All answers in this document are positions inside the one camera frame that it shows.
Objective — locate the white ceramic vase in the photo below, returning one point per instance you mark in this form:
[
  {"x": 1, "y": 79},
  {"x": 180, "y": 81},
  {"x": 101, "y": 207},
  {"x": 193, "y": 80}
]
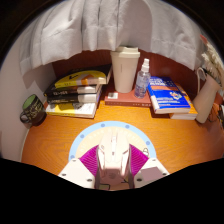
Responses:
[{"x": 205, "y": 100}]

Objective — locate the blue book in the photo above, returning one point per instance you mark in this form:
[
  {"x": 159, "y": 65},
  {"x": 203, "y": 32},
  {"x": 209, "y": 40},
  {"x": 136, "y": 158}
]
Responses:
[{"x": 166, "y": 93}]

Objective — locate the red-brown book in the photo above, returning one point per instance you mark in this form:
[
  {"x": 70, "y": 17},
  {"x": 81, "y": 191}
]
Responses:
[{"x": 123, "y": 99}]

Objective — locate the black paperback book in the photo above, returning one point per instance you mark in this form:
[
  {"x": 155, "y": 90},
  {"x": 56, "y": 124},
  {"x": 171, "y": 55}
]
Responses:
[
  {"x": 71, "y": 98},
  {"x": 70, "y": 90}
]

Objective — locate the yellow and white book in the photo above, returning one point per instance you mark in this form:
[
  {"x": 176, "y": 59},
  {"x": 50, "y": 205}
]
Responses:
[{"x": 70, "y": 109}]

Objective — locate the clear spray bottle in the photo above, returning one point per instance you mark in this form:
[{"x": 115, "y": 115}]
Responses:
[{"x": 142, "y": 83}]

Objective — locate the orange book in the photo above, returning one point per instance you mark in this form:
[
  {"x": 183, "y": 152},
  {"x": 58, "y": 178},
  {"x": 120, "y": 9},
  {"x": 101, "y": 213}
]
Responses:
[{"x": 188, "y": 115}]

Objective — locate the cream travel tumbler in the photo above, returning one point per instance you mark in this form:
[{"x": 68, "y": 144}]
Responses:
[{"x": 125, "y": 71}]

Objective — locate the pink and white computer mouse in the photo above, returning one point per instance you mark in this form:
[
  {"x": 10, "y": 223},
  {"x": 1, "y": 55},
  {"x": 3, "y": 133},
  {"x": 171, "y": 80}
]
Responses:
[{"x": 113, "y": 156}]

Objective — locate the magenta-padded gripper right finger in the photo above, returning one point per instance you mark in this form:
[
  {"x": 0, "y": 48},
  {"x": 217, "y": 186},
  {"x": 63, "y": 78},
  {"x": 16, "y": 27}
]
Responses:
[{"x": 151, "y": 173}]

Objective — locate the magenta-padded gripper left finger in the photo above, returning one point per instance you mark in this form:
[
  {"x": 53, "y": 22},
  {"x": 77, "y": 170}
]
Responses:
[{"x": 76, "y": 173}]

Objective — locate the dark green mug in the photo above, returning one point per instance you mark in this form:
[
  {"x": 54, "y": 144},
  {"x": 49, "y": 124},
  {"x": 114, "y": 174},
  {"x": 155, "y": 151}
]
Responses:
[{"x": 33, "y": 110}]

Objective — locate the white curtain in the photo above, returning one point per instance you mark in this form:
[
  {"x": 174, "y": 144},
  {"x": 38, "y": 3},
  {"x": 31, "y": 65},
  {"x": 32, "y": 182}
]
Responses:
[{"x": 100, "y": 26}]

